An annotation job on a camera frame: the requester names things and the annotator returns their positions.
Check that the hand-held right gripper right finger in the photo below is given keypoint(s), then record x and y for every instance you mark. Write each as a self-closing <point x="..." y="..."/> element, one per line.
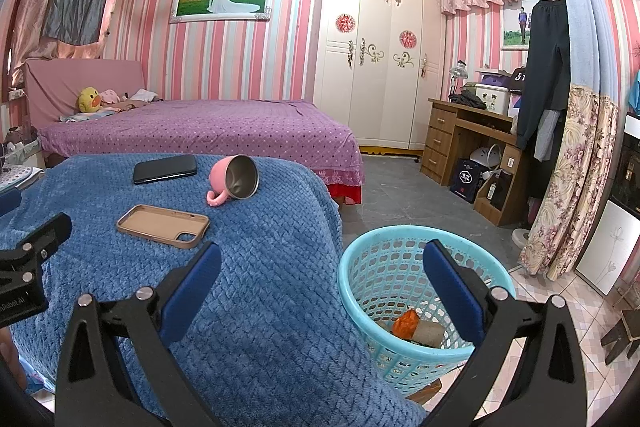
<point x="452" y="289"/>

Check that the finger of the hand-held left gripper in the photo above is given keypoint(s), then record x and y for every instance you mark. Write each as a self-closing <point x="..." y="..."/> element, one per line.
<point x="10" y="203"/>
<point x="47" y="234"/>

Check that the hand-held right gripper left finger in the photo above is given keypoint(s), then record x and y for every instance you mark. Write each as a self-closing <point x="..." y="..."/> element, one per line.
<point x="192" y="292"/>

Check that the short cardboard tube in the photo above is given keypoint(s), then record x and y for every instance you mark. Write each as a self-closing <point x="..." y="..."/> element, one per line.
<point x="430" y="333"/>

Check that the orange cloth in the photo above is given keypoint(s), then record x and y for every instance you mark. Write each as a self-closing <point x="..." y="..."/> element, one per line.
<point x="406" y="323"/>

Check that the light blue plastic basket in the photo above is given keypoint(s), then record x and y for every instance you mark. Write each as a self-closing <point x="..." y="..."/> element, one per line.
<point x="380" y="267"/>

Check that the person's left hand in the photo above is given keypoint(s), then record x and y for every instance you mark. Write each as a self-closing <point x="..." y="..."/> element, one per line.
<point x="9" y="354"/>

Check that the white dotted cloth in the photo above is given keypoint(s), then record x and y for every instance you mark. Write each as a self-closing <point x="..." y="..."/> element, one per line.
<point x="20" y="179"/>

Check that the blue woven blanket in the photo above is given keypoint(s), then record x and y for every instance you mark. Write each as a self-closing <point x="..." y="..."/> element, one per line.
<point x="250" y="307"/>

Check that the tan phone case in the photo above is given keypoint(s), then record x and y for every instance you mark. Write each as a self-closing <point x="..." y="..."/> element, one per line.
<point x="160" y="224"/>

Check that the white fan stand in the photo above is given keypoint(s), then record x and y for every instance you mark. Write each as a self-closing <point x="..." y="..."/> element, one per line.
<point x="521" y="239"/>

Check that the black gift box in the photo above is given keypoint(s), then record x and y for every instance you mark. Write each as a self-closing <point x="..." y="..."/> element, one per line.
<point x="466" y="181"/>

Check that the pink mug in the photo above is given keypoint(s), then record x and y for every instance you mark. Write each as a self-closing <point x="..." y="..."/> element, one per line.
<point x="220" y="179"/>

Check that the black phone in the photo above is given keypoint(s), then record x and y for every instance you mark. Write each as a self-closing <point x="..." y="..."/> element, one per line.
<point x="165" y="169"/>

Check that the yellow duck plush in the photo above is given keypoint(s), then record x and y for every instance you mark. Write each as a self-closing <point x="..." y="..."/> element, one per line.
<point x="89" y="101"/>

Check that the pink bed headboard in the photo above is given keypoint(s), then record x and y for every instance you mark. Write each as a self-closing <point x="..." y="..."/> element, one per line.
<point x="65" y="82"/>

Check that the white round appliance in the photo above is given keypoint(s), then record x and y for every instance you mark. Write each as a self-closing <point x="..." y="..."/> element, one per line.
<point x="485" y="156"/>

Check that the pink plush toy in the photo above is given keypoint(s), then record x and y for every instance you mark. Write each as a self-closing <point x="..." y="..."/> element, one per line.
<point x="111" y="97"/>

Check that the wooden desk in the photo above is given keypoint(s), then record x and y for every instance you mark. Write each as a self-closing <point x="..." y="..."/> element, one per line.
<point x="440" y="142"/>

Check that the brown clothes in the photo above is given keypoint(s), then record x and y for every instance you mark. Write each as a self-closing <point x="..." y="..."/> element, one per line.
<point x="125" y="106"/>

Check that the floral pale blue curtain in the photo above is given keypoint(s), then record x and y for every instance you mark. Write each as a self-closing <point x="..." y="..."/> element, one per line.
<point x="565" y="187"/>

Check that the white cabinet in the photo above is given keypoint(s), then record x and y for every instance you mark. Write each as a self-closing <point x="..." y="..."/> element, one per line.
<point x="607" y="247"/>

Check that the purple dotted bed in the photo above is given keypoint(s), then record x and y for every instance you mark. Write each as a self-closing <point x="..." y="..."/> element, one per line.
<point x="200" y="127"/>

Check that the dark wooden stool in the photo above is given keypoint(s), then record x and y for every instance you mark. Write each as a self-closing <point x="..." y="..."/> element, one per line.
<point x="620" y="337"/>

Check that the dark clothes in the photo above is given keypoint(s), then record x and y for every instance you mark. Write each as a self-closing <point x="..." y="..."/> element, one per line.
<point x="467" y="99"/>

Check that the white storage box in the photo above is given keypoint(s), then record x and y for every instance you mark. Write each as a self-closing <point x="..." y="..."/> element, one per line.
<point x="495" y="99"/>

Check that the purple box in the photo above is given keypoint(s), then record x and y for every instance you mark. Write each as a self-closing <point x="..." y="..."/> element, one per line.
<point x="495" y="80"/>

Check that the black appliance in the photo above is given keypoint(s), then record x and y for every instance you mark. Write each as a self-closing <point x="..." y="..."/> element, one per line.
<point x="629" y="167"/>

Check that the desk lamp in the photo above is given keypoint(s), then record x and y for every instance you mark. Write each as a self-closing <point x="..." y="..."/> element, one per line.
<point x="459" y="72"/>

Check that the white wardrobe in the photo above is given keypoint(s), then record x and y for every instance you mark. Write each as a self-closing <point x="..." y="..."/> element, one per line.
<point x="380" y="82"/>

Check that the hanging dark jacket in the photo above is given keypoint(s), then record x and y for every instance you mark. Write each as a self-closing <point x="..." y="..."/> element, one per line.
<point x="545" y="72"/>

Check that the framed couple photo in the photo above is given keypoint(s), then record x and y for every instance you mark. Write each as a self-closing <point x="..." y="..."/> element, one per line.
<point x="515" y="27"/>

